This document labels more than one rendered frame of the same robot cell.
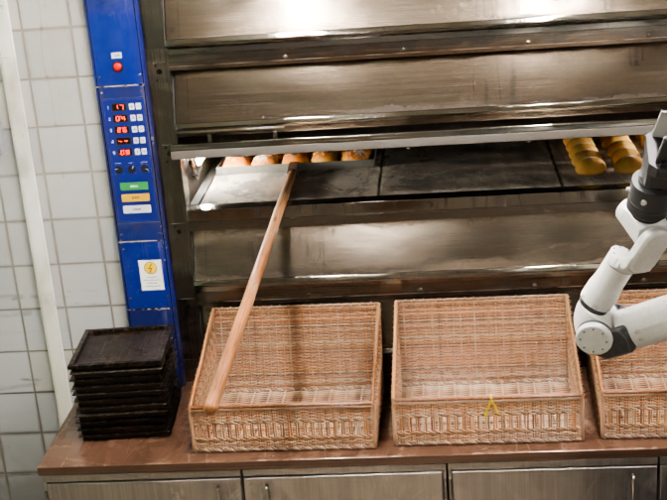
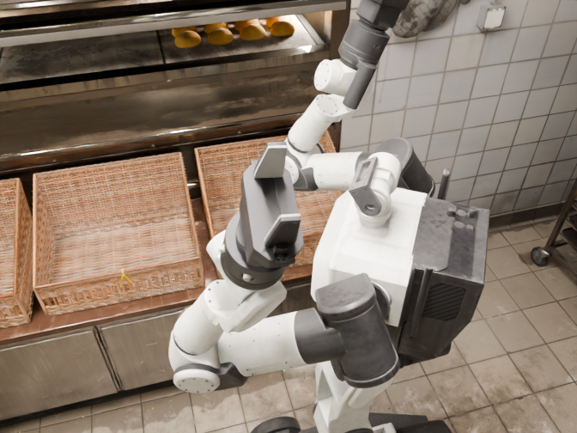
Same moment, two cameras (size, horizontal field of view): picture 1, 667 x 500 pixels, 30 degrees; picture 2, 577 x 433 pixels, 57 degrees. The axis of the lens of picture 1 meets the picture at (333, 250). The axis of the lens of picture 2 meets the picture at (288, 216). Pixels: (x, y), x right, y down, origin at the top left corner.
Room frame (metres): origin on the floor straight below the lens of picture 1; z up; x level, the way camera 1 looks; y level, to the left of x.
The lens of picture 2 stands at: (1.88, -0.50, 2.08)
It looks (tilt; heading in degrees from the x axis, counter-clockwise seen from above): 42 degrees down; 339
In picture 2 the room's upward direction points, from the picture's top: straight up
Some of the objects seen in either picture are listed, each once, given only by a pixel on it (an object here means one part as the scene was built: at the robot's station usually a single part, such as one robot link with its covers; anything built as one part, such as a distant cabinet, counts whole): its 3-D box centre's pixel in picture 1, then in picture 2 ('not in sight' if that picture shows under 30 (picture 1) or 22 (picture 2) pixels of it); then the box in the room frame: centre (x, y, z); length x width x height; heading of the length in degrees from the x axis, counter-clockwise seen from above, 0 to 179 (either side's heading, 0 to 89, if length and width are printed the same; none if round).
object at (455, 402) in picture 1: (484, 366); (118, 228); (3.44, -0.43, 0.72); 0.56 x 0.49 x 0.28; 84
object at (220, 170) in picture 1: (299, 153); not in sight; (4.32, 0.09, 1.20); 0.55 x 0.36 x 0.03; 84
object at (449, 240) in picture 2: not in sight; (395, 273); (2.48, -0.96, 1.26); 0.34 x 0.30 x 0.36; 141
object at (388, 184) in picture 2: not in sight; (377, 188); (2.52, -0.92, 1.46); 0.10 x 0.07 x 0.09; 141
